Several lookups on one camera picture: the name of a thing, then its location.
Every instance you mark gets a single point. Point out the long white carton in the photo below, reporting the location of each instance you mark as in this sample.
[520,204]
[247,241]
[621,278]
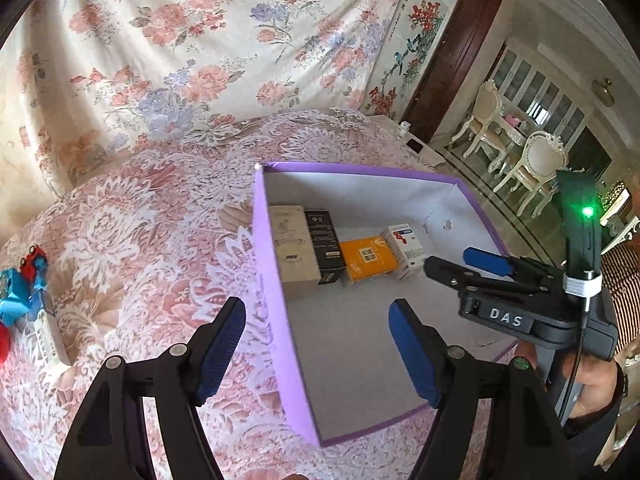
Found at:
[47,335]

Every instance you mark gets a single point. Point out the small white object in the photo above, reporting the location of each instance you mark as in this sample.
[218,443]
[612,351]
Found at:
[404,128]

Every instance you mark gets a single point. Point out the beige carton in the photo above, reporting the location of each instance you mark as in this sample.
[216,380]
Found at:
[294,252]

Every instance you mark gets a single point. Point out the floral bed sheet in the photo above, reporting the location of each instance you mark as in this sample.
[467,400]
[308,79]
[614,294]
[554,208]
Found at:
[200,50]

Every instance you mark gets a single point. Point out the white carton red blue print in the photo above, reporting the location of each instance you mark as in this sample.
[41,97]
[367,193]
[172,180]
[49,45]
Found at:
[407,250]

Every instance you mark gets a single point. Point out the blue toy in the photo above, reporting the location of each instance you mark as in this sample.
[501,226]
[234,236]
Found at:
[17,297]

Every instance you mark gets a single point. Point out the purple cardboard box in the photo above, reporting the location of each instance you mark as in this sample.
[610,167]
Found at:
[350,340]

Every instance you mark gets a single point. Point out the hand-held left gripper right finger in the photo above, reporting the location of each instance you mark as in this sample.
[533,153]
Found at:
[412,355]

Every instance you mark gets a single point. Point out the glass panel doors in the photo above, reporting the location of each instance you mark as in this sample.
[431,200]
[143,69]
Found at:
[550,95]

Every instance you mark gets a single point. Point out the flower and bird wall painting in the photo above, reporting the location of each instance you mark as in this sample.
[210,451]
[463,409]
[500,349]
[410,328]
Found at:
[415,45]

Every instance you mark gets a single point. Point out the person's striped clothing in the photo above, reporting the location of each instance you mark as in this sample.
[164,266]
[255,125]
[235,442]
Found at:
[625,285]

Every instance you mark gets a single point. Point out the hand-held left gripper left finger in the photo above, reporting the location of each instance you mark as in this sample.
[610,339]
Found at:
[222,355]

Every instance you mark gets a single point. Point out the white ornate chair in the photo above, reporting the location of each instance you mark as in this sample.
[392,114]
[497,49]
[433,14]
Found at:
[539,160]
[484,110]
[620,215]

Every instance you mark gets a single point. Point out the red round object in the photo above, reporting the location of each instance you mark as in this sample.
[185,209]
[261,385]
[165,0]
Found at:
[3,346]

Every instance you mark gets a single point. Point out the white dining table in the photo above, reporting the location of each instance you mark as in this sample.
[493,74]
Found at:
[517,132]

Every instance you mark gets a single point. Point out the black carton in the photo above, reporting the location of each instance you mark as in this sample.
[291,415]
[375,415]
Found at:
[325,245]

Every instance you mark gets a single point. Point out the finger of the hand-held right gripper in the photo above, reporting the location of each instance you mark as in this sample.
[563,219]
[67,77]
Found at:
[487,259]
[447,271]

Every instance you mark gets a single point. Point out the pink lace bedspread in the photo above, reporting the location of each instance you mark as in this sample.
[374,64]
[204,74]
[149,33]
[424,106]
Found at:
[150,240]

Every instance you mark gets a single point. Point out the orange flat carton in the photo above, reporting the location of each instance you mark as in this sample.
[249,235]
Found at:
[369,257]

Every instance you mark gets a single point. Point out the red toy car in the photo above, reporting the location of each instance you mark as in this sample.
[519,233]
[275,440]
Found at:
[34,260]

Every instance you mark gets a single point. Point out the person's right hand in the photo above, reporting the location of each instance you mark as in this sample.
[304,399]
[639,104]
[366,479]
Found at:
[597,382]

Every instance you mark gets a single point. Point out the ceiling lamp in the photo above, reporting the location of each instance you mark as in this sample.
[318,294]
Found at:
[605,89]

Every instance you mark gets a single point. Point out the brown wooden door frame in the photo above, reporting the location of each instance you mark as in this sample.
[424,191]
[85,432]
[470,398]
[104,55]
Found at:
[467,45]

